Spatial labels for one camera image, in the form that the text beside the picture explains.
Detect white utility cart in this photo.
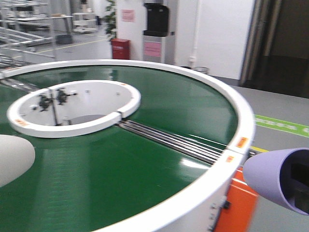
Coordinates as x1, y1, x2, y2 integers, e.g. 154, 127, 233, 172
72, 13, 98, 33

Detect metal roller rack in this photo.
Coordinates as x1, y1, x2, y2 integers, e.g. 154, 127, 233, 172
0, 0, 57, 63

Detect steel conveyor rollers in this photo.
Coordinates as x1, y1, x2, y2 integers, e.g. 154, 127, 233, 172
118, 120, 225, 165

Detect white inner conveyor ring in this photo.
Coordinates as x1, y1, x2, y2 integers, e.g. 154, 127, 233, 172
7, 79, 142, 138

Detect green circular conveyor belt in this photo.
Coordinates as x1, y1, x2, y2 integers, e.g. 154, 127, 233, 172
0, 66, 238, 232

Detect green potted plant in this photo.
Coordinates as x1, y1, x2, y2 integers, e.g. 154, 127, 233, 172
103, 0, 117, 41

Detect red fire extinguisher box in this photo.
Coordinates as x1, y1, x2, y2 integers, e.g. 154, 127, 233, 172
111, 38, 130, 59

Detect mesh waste bin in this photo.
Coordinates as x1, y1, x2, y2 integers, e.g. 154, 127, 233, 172
193, 67, 209, 74

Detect purple plastic cup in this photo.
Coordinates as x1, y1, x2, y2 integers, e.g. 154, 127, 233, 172
243, 147, 309, 216

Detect black water dispenser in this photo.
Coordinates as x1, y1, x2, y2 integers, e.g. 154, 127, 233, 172
143, 0, 169, 63

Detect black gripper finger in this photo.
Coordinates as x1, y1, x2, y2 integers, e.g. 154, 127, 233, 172
287, 163, 309, 213

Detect cream white plastic cup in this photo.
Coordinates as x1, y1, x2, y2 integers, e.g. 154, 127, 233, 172
0, 134, 35, 187

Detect orange conveyor control box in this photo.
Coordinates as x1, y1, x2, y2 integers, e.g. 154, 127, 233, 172
214, 167, 259, 232

